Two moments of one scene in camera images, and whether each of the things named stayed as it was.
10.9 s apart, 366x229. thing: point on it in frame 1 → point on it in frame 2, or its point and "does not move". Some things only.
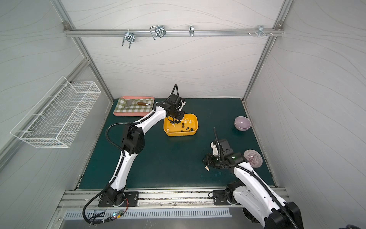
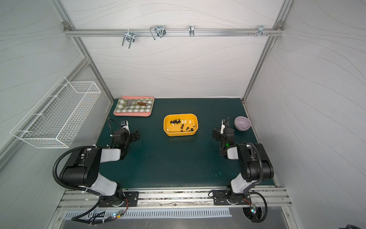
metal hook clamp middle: (158, 30) does not move
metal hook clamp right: (260, 30) does not move
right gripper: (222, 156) → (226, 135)
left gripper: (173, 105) → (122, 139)
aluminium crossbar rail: (173, 32) does not move
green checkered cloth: (134, 107) does not move
